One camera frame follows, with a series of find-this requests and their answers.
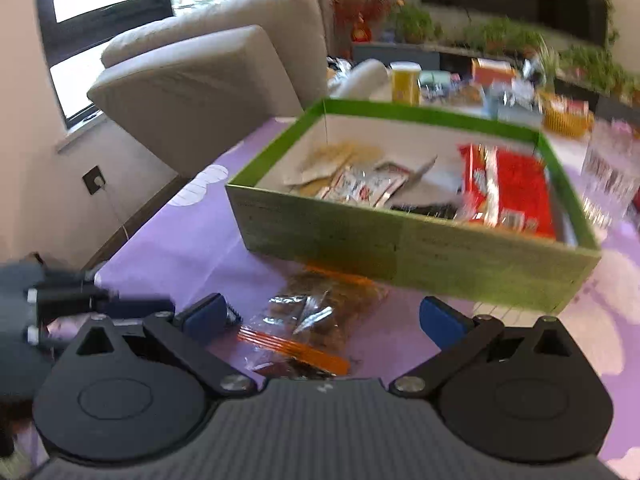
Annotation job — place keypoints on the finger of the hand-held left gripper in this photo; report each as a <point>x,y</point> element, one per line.
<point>45,334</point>
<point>75,297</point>

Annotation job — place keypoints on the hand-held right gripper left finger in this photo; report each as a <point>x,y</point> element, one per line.
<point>205,317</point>

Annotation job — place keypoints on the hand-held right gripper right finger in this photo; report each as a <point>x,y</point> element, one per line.
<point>440,322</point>

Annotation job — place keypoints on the green cardboard box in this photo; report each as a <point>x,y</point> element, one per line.
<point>400,255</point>

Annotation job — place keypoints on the clear orange-striped snack bag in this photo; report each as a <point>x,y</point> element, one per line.
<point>310,320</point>

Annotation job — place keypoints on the dark snack packet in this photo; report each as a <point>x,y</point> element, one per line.
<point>425,210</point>

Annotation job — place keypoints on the red snack packet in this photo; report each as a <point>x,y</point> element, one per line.
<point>515,190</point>

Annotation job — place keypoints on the purple printed cloth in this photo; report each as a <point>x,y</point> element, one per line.
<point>175,250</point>

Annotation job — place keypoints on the silver snack packet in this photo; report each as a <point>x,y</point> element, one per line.
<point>420,172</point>

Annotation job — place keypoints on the red and white sachets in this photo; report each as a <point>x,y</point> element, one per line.
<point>365,185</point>

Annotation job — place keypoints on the beige snack packets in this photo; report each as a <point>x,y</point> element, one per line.
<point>332,160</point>

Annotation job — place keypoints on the round white coffee table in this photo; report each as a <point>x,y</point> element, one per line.
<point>562,146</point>

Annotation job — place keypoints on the blue plastic basket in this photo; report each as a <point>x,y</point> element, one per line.
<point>515,110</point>

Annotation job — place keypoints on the clear plastic container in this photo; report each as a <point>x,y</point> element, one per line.
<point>612,175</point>

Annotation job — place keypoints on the beige sofa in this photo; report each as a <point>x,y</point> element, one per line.
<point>215,90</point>

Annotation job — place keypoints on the yellow canister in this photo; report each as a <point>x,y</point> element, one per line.
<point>406,84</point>

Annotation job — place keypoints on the yellow woven basket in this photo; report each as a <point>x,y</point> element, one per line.
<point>567,117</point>

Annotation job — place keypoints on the orange tissue box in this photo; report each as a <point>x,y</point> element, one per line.
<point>492,72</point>

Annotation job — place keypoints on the grey television cabinet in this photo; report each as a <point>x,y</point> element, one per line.
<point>400,55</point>

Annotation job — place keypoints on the potted green plant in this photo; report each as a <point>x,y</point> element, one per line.
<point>500,35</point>
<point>415,25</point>

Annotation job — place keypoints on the row of potted plants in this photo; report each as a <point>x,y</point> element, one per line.
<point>600,70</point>

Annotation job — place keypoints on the red flower arrangement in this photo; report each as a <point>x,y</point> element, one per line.
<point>362,15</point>

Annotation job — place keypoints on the dark wall socket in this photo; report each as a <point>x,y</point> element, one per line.
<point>94,180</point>

